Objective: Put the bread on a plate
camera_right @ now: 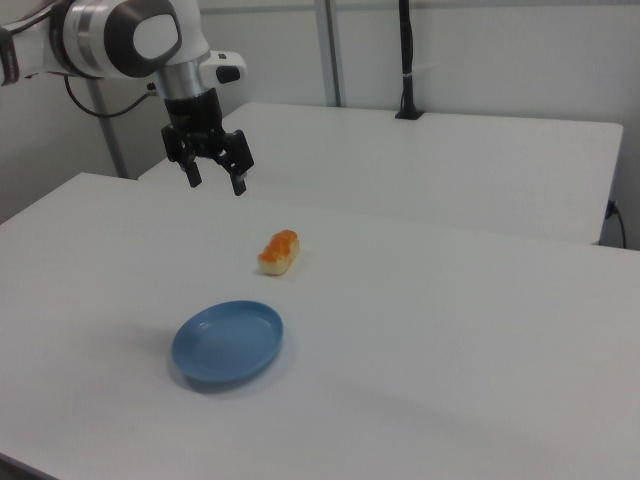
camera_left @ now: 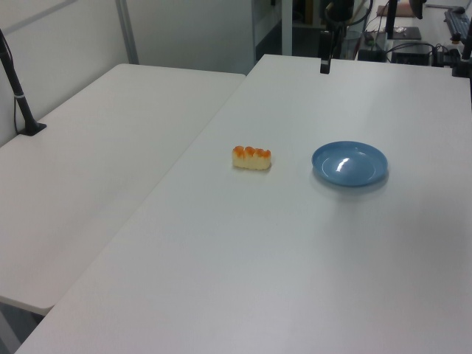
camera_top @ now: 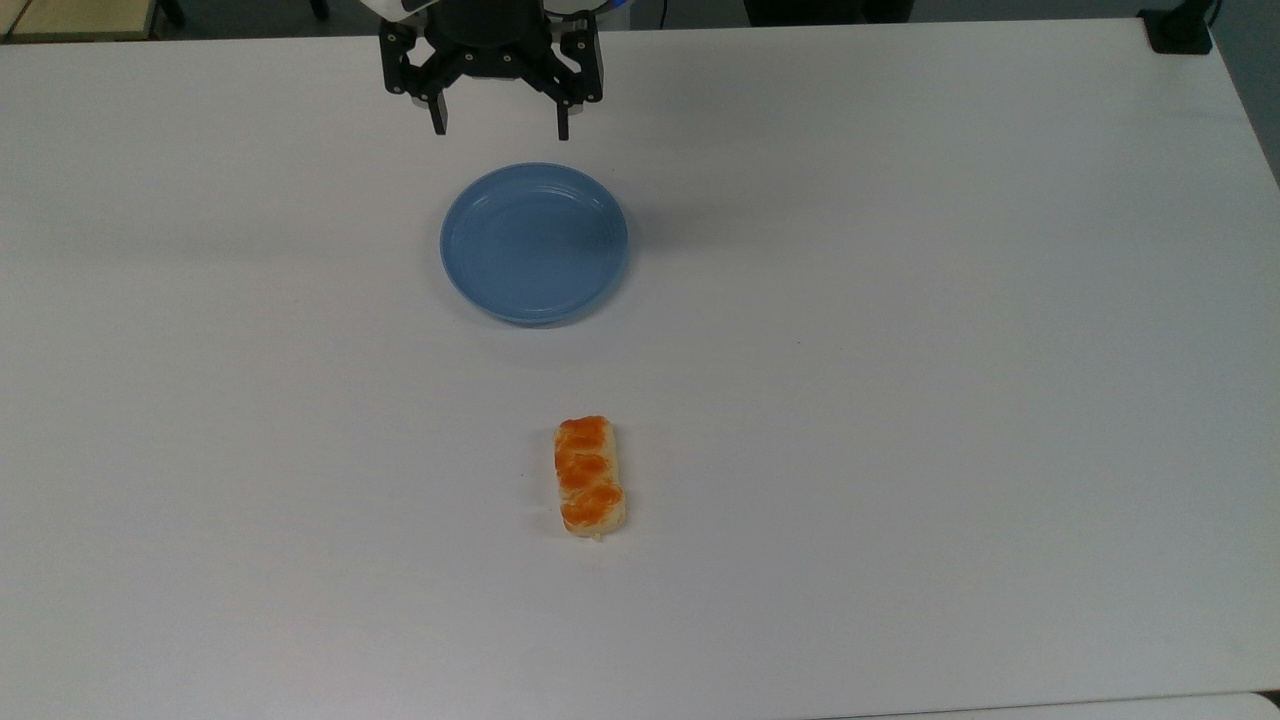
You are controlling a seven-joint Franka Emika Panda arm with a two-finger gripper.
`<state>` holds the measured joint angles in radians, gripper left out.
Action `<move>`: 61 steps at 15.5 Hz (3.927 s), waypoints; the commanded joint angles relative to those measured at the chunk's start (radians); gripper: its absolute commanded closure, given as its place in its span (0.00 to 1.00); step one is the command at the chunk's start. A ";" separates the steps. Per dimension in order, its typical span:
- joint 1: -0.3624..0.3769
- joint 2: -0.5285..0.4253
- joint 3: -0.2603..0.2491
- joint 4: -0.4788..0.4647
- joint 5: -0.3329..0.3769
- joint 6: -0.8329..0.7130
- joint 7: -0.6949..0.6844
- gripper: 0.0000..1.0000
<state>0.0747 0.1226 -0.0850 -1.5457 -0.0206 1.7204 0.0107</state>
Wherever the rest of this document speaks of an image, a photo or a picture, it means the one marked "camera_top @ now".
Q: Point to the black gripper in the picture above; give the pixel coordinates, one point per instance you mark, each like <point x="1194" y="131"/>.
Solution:
<point x="490" y="40"/>

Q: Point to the orange glazed bread loaf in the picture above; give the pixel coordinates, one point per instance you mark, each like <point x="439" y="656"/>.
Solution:
<point x="588" y="478"/>

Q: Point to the blue round plate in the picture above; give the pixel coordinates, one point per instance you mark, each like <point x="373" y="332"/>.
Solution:
<point x="534" y="245"/>

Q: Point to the light wooden table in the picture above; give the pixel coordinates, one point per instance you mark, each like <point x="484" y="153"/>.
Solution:
<point x="80" y="18"/>

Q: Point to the black table clamp base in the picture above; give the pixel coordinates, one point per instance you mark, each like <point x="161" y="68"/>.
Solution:
<point x="1178" y="28"/>

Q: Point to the white adjacent table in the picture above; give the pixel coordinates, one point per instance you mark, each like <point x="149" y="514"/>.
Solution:
<point x="1100" y="710"/>

